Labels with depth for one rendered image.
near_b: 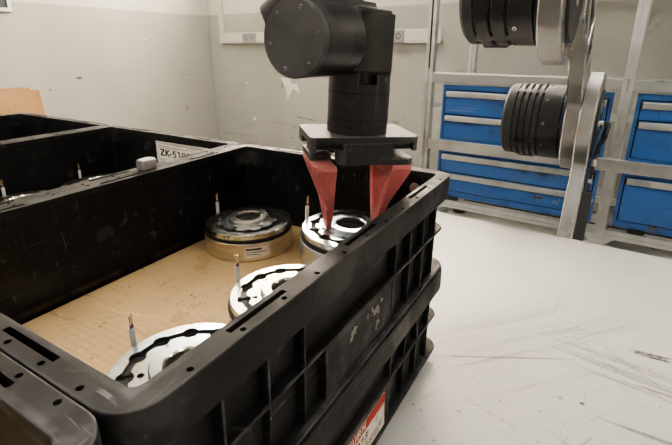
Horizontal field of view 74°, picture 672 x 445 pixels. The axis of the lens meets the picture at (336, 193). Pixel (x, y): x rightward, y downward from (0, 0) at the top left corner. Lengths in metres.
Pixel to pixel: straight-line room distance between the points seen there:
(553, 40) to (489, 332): 0.40
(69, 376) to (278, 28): 0.25
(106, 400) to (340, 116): 0.29
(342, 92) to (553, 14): 0.36
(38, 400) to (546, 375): 0.51
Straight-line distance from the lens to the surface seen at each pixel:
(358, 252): 0.31
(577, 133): 1.12
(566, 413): 0.57
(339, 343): 0.34
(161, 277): 0.51
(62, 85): 3.77
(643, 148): 2.19
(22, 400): 0.23
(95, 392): 0.22
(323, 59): 0.33
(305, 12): 0.34
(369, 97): 0.40
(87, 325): 0.46
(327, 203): 0.42
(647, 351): 0.71
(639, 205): 2.24
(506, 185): 2.28
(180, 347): 0.34
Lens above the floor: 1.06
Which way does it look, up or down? 18 degrees down
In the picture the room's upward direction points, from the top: straight up
